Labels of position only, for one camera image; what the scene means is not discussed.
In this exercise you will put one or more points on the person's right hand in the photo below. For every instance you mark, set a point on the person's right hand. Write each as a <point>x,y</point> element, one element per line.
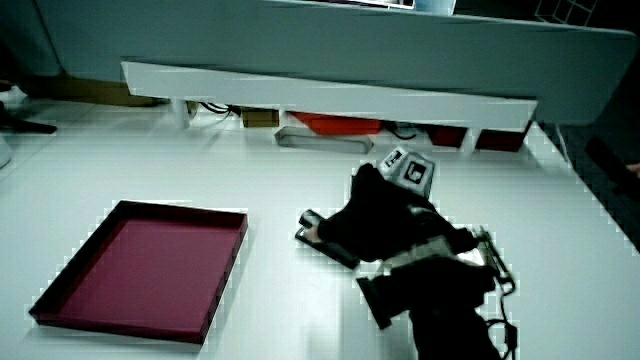
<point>385,220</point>

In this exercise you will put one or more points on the black stapler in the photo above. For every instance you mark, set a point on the black stapler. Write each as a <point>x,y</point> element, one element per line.
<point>331,250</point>

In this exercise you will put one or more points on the white desk shelf riser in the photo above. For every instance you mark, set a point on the white desk shelf riser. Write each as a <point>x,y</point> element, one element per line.
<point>300,92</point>

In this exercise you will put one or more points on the grey desk partition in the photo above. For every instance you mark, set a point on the grey desk partition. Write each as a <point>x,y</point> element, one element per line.
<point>350,45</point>

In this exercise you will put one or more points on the white desk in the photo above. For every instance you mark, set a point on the white desk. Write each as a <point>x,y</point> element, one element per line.
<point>150,160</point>

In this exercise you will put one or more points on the dark red box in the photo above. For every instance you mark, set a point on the dark red box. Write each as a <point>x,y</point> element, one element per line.
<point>447,136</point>
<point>500,141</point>

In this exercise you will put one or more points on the orange-red box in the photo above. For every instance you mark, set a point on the orange-red box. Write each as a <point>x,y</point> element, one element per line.
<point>340,124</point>

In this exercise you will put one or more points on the small brown cardboard box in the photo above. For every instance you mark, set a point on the small brown cardboard box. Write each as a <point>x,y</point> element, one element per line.
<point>260,118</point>

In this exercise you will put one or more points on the maroon tray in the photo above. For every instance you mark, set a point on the maroon tray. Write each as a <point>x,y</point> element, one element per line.
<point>145,275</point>

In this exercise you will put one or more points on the large brown cardboard box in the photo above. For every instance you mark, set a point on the large brown cardboard box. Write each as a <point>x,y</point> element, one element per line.
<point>95,92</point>

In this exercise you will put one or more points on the black stand base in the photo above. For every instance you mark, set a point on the black stand base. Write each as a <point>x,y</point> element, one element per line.
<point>25,125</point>

